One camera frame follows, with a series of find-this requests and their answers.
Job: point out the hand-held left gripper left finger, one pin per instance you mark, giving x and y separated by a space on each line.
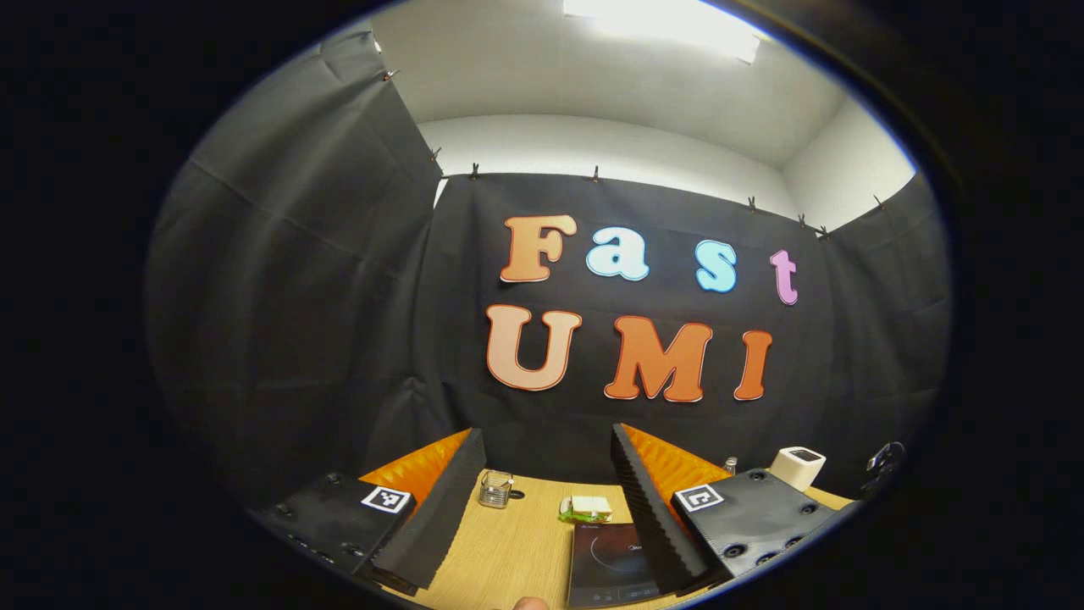
440 517

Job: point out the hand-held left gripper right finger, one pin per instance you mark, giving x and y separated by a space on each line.
652 525

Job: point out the black induction cooktop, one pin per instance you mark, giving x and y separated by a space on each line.
605 563

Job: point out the clear glass jar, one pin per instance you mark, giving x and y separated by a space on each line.
495 491

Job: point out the sandwich with green lettuce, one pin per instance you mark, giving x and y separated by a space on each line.
589 508

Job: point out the white toaster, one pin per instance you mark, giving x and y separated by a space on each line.
796 470

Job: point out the black backdrop cloth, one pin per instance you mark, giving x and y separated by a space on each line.
339 296

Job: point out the row of small cloth clips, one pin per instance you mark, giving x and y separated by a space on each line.
595 174

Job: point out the ceiling light panel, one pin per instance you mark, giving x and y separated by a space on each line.
660 21

